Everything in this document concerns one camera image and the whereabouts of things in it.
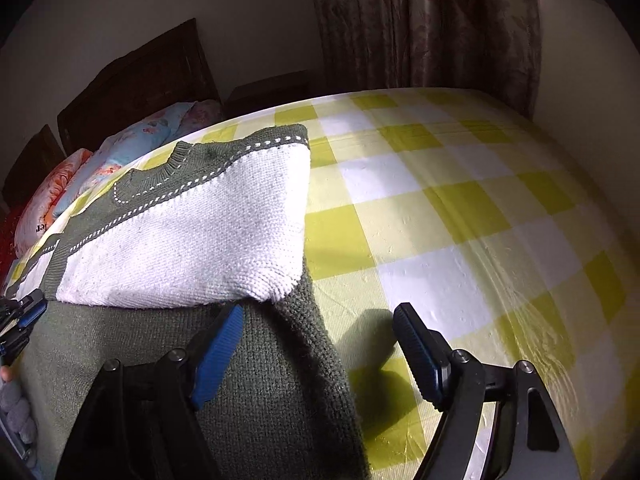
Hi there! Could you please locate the green white knit sweater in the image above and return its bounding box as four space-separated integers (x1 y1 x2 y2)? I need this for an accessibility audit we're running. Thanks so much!
8 125 369 479

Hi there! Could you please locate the pink floral pillow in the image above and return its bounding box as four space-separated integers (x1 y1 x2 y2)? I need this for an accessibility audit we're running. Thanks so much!
13 148 93 257

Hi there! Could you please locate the yellow checkered bed sheet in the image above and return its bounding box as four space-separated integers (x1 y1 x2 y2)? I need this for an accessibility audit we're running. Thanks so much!
4 86 626 480

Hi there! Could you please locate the blue floral pillow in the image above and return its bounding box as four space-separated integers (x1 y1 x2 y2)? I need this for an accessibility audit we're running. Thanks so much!
51 102 194 220

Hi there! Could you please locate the dark wooden headboard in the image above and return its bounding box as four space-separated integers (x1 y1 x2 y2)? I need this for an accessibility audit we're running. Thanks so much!
1 18 221 206

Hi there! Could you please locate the dark wooden nightstand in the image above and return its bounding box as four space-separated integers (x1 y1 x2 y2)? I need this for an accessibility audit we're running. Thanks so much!
224 70 326 118

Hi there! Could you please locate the floral pink curtain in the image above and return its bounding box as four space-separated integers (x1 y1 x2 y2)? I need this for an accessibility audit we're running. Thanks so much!
314 0 541 118

